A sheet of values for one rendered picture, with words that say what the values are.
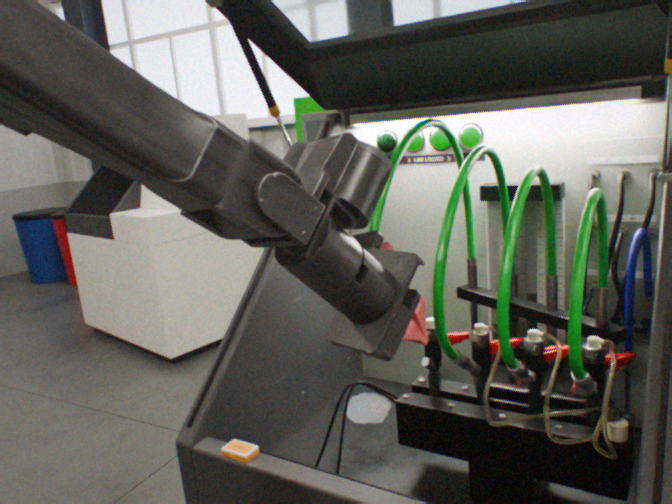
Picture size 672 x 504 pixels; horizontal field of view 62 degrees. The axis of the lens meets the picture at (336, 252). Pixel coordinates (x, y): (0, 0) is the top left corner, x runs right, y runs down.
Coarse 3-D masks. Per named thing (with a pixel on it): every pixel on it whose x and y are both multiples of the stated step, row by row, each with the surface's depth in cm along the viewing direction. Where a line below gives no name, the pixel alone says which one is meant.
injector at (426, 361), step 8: (432, 328) 90; (432, 336) 90; (432, 344) 90; (424, 352) 91; (432, 352) 90; (440, 352) 91; (424, 360) 89; (432, 360) 90; (440, 360) 91; (432, 368) 90; (432, 376) 92; (440, 376) 92; (432, 384) 92; (432, 392) 92; (440, 392) 93
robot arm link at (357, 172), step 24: (336, 144) 46; (360, 144) 48; (312, 168) 47; (336, 168) 46; (360, 168) 47; (384, 168) 48; (264, 192) 40; (288, 192) 41; (312, 192) 44; (336, 192) 46; (360, 192) 47; (264, 216) 40; (288, 216) 41; (312, 216) 42; (360, 216) 48; (264, 240) 46; (288, 240) 43
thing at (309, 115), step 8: (296, 104) 388; (304, 104) 384; (312, 104) 381; (296, 112) 390; (304, 112) 386; (312, 112) 382; (320, 112) 378; (328, 112) 374; (336, 112) 370; (296, 120) 391; (304, 120) 387; (312, 120) 383; (320, 120) 379; (296, 128) 393; (304, 128) 388; (312, 128) 384; (304, 136) 390; (312, 136) 386
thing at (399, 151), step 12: (432, 120) 86; (408, 132) 80; (444, 132) 91; (408, 144) 79; (456, 144) 95; (396, 156) 77; (456, 156) 97; (396, 168) 76; (384, 192) 74; (468, 192) 101; (384, 204) 74; (468, 204) 102; (372, 216) 73; (468, 216) 103; (372, 228) 73; (468, 228) 103; (468, 240) 104; (468, 252) 105
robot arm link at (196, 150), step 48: (0, 0) 31; (0, 48) 31; (48, 48) 32; (96, 48) 34; (0, 96) 34; (48, 96) 33; (96, 96) 34; (144, 96) 36; (96, 144) 35; (144, 144) 36; (192, 144) 37; (240, 144) 39; (192, 192) 38; (240, 192) 39
